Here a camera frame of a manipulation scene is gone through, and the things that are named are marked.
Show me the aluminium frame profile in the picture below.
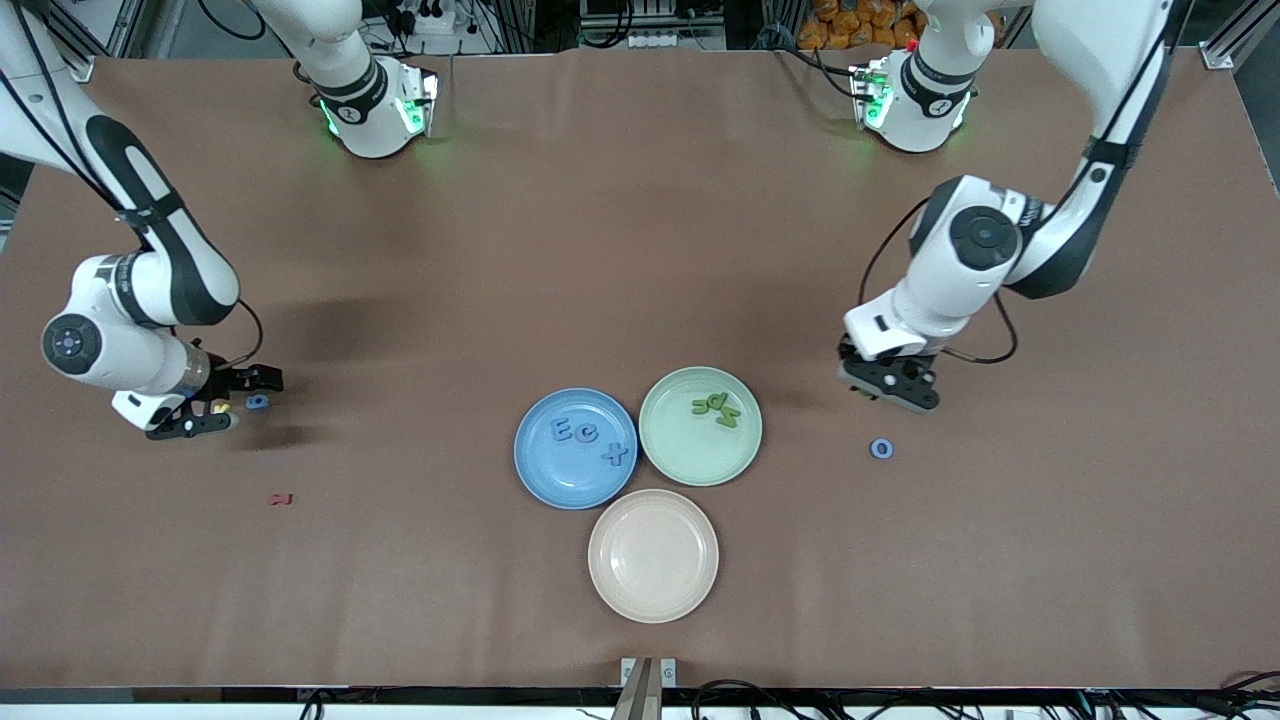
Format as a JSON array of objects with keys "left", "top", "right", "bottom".
[
  {"left": 40, "top": 0, "right": 131, "bottom": 83},
  {"left": 1200, "top": 0, "right": 1280, "bottom": 71}
]

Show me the blue plate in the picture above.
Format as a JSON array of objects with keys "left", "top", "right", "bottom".
[{"left": 514, "top": 388, "right": 639, "bottom": 511}]

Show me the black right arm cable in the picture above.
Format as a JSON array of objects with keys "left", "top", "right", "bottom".
[{"left": 0, "top": 60, "right": 264, "bottom": 369}]

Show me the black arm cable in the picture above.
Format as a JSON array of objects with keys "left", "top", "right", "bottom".
[
  {"left": 858, "top": 0, "right": 1171, "bottom": 366},
  {"left": 0, "top": 60, "right": 264, "bottom": 369}
]

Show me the green plate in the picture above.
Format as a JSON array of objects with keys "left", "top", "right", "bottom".
[{"left": 639, "top": 366, "right": 764, "bottom": 488}]

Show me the beige plate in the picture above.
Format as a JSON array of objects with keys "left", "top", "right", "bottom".
[{"left": 588, "top": 489, "right": 720, "bottom": 624}]

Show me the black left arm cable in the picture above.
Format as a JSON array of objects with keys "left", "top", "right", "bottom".
[{"left": 858, "top": 0, "right": 1171, "bottom": 366}]

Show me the bag of oranges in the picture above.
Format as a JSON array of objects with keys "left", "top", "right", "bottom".
[{"left": 797, "top": 0, "right": 926, "bottom": 51}]

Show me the metal table edge bracket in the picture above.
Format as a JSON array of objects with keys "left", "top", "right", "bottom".
[{"left": 612, "top": 657, "right": 678, "bottom": 720}]

